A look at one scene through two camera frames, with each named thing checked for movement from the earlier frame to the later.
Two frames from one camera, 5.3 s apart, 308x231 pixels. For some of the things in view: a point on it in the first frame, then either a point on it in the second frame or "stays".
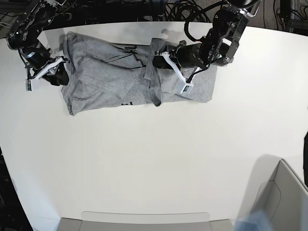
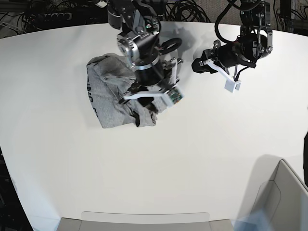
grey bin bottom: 70,224 stays
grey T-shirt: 103,72 -> 109,76
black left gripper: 37,58 -> 153,71
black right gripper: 184,56 -> 224,56
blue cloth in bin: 258,221 stays
